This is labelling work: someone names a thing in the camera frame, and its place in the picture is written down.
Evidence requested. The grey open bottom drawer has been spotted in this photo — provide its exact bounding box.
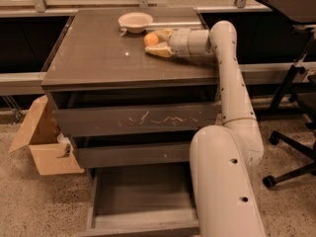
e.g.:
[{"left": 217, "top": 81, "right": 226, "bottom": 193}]
[{"left": 78, "top": 162, "right": 199, "bottom": 237}]

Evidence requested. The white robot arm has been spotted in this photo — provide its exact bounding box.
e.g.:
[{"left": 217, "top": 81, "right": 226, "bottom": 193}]
[{"left": 144, "top": 21, "right": 267, "bottom": 237}]

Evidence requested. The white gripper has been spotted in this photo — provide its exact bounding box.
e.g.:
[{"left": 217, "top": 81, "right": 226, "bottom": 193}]
[{"left": 145, "top": 29, "right": 191, "bottom": 57}]

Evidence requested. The black office chair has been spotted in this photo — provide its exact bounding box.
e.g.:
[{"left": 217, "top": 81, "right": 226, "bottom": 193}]
[{"left": 262, "top": 76, "right": 316, "bottom": 189}]

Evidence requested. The white bowl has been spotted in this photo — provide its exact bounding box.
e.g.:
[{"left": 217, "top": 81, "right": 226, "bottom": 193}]
[{"left": 118, "top": 12, "right": 153, "bottom": 34}]

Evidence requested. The grey top drawer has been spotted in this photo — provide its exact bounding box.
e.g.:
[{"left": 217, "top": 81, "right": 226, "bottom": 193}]
[{"left": 48, "top": 84, "right": 222, "bottom": 137}]

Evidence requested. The black side table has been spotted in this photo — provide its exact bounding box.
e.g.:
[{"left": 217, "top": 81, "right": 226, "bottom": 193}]
[{"left": 255, "top": 0, "right": 316, "bottom": 114}]

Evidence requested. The grey drawer cabinet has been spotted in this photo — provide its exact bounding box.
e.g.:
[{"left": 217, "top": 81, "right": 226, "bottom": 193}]
[{"left": 40, "top": 6, "right": 230, "bottom": 237}]

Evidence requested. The open cardboard box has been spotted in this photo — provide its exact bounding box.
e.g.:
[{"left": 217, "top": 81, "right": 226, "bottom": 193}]
[{"left": 9, "top": 96, "right": 84, "bottom": 176}]

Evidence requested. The grey middle drawer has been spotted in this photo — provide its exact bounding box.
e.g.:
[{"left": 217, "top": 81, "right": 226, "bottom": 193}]
[{"left": 72, "top": 129, "right": 198, "bottom": 168}]

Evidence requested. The orange fruit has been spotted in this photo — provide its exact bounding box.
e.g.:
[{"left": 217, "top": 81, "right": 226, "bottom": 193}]
[{"left": 143, "top": 33, "right": 159, "bottom": 46}]

